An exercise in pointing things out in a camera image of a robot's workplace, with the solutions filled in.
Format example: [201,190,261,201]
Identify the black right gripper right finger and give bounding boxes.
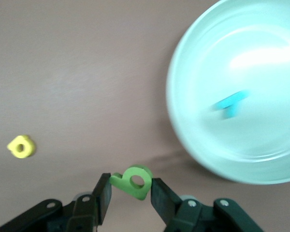
[151,177,266,232]

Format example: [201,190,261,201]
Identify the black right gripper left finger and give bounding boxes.
[0,173,112,232]

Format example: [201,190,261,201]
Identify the green foam letter a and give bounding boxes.
[110,164,153,201]

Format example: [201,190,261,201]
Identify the yellow foam letter a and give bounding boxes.
[6,134,37,160]

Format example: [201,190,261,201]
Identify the teal foam letter y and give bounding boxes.
[212,89,251,119]

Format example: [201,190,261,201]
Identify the pale green plastic plate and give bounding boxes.
[166,0,290,186]

